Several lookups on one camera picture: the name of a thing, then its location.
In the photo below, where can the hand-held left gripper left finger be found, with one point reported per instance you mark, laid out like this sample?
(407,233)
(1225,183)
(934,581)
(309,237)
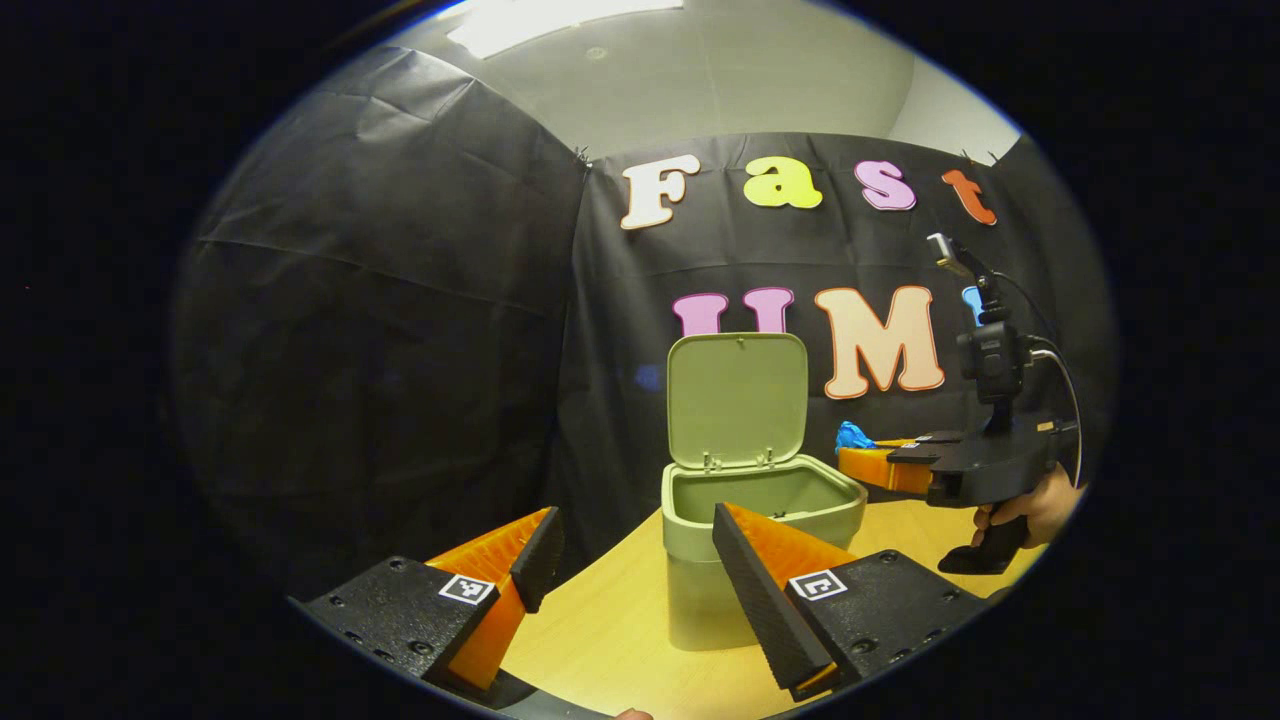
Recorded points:
(540,560)

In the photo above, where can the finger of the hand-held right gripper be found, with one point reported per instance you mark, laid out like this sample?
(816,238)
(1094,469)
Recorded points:
(930,438)
(885,468)

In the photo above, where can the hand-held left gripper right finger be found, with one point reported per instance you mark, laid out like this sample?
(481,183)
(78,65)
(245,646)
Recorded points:
(760,605)

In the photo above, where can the blue paper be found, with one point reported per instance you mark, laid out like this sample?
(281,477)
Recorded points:
(853,437)

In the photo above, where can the green desktop garbage bin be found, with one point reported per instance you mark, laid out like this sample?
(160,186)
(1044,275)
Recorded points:
(735,400)

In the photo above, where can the wooden desktop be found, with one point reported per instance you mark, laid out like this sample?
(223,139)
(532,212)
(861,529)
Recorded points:
(600,640)

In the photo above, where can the black backdrop cloth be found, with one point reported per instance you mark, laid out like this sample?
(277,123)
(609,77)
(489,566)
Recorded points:
(400,350)

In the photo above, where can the ceiling light panel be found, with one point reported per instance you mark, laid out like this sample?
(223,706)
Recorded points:
(560,20)

